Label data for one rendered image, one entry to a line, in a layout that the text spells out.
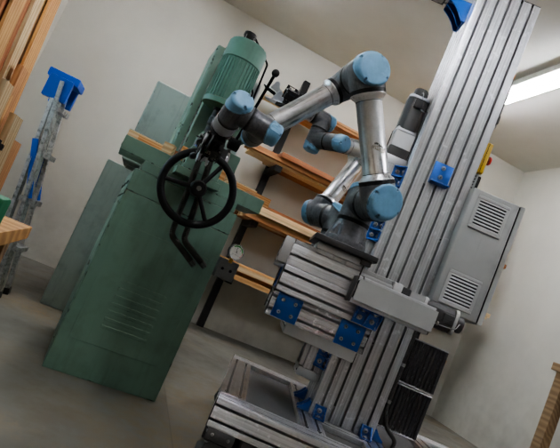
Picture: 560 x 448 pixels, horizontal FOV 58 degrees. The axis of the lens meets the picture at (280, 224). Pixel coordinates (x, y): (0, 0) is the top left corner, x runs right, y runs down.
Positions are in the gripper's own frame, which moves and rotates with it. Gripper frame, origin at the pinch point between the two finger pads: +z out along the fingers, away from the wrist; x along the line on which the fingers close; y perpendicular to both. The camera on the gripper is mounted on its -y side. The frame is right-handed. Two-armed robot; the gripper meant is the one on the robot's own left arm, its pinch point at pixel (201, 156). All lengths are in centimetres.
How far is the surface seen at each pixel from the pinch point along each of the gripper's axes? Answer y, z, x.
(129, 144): -9.0, 22.4, -23.2
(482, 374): -67, 187, 342
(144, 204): 7.1, 31.8, -9.1
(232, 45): -65, 3, -2
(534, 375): -52, 130, 337
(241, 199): -8.0, 22.8, 25.0
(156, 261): 23.0, 40.8, 3.9
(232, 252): 13.4, 28.1, 28.5
